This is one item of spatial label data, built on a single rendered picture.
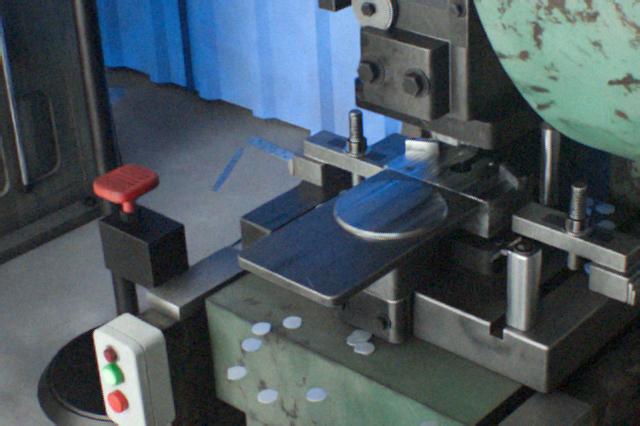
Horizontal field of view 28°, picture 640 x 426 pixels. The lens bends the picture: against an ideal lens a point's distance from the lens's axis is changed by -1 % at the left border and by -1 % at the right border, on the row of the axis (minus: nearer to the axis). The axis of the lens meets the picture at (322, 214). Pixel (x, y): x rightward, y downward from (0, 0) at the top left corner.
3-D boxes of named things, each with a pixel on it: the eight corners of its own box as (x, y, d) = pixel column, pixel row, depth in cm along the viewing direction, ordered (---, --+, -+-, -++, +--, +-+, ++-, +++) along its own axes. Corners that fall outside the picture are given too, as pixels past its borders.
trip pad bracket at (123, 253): (166, 371, 163) (147, 236, 154) (116, 343, 169) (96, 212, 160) (200, 349, 167) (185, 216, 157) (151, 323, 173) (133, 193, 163)
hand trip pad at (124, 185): (127, 250, 157) (119, 195, 153) (96, 235, 161) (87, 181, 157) (170, 227, 162) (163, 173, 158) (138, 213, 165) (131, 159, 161)
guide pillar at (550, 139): (551, 208, 151) (555, 97, 144) (535, 202, 152) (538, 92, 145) (561, 200, 152) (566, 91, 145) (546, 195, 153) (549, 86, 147)
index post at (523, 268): (526, 333, 134) (528, 253, 130) (502, 323, 136) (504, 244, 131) (541, 321, 136) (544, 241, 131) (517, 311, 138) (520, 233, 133)
